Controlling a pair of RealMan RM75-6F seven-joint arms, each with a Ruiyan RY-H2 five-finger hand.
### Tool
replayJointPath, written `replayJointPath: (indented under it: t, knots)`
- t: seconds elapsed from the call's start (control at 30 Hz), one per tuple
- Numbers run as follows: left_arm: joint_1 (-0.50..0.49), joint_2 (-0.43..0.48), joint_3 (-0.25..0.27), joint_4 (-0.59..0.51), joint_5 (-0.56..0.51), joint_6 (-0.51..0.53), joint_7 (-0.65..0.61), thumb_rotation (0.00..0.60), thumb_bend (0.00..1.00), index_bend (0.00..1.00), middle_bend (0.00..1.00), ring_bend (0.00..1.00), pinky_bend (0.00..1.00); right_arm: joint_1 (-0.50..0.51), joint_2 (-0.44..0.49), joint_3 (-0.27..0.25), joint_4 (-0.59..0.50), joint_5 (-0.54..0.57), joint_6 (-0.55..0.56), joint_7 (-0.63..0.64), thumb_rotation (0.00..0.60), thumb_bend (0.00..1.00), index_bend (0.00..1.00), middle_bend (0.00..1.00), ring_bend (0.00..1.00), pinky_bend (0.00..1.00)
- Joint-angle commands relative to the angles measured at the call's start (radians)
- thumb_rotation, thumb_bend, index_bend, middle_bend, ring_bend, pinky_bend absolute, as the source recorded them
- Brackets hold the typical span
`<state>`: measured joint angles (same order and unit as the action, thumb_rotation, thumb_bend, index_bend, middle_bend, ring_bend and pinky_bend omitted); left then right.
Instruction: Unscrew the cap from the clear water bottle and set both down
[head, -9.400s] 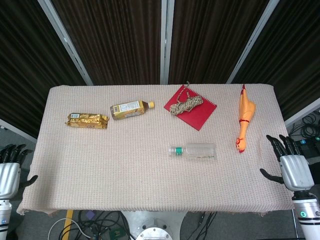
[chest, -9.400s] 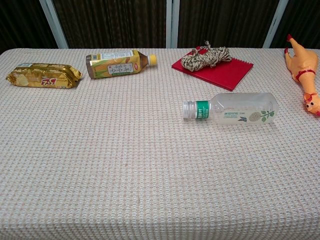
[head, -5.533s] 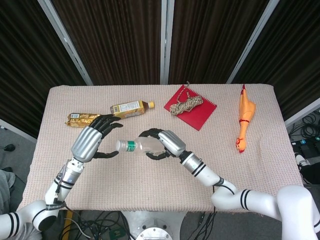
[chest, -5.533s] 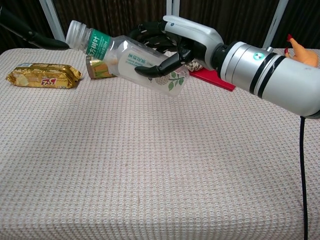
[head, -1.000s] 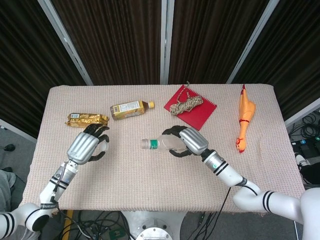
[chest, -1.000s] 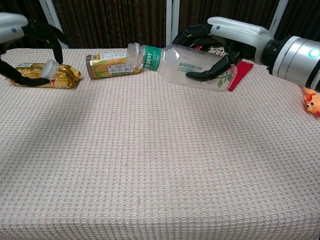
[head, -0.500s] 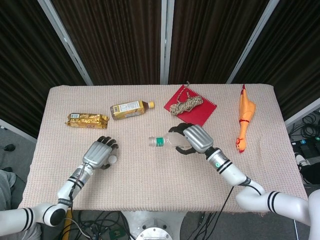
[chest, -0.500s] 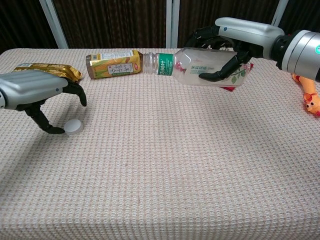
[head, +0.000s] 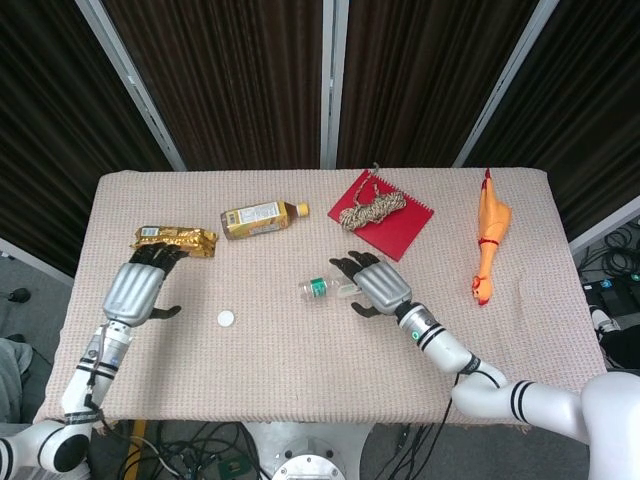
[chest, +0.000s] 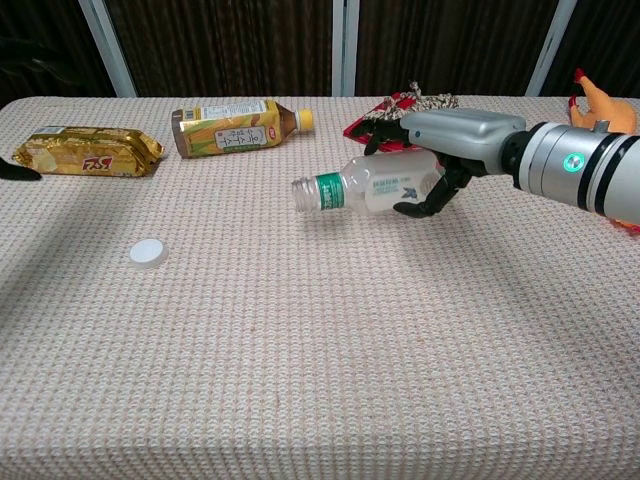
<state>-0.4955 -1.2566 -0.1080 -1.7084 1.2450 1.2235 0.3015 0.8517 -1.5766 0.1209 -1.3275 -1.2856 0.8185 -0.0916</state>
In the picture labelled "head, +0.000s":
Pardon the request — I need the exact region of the dark brown curtain panel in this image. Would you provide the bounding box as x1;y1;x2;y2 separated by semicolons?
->
0;0;174;276
337;0;541;170
102;0;326;171
464;0;640;241

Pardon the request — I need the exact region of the yellow floor tape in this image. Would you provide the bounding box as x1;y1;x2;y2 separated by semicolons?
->
121;419;149;474

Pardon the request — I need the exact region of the jute twine bundle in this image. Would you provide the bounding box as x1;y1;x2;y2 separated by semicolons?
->
339;161;407;233

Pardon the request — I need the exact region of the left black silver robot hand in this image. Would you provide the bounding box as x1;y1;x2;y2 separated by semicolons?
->
101;242;191;329

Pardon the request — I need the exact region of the red spiral notebook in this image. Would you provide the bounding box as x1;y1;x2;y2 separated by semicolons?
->
327;169;435;263

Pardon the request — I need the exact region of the amber tea bottle yellow label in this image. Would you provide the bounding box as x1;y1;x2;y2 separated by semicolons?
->
220;200;311;242

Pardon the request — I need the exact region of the green circuit board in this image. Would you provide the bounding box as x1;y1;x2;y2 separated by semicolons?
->
218;458;250;480

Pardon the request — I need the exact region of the silver partition post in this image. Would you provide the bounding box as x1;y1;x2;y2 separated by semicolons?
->
74;0;188;172
451;0;560;169
319;0;350;170

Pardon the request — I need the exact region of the gold foil snack packet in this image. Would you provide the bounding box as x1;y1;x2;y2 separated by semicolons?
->
130;225;221;260

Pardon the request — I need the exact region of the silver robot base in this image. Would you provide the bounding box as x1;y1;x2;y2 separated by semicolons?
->
243;422;377;480

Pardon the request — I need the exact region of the black cable tangle with plugs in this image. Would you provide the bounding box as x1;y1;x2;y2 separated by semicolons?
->
578;218;640;321

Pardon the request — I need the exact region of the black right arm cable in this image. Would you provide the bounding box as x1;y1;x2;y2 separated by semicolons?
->
435;360;502;431

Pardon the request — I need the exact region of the person with white shoe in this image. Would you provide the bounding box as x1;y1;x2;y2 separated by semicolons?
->
588;303;640;374

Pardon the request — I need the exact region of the transparent bottle with green label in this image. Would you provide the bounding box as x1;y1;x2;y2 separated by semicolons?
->
298;271;362;304

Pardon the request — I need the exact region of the orange rubber chicken toy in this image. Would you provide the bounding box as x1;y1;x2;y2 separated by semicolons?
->
470;168;514;308

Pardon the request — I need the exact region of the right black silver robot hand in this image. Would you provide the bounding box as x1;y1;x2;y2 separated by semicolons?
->
328;249;416;319

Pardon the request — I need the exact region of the white floor cable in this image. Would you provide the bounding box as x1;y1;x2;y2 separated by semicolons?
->
122;434;192;479

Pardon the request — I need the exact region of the person in grey trousers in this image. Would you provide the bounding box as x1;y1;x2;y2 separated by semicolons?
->
0;286;35;425

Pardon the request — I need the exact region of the silver partition rail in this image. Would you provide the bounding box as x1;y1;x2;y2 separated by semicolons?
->
568;196;640;256
0;236;76;289

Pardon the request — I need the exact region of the black floor cable bundle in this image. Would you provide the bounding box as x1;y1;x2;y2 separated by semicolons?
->
119;421;262;480
385;423;437;480

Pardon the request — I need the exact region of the beige woven tablecloth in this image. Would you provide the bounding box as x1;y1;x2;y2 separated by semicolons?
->
32;169;609;434

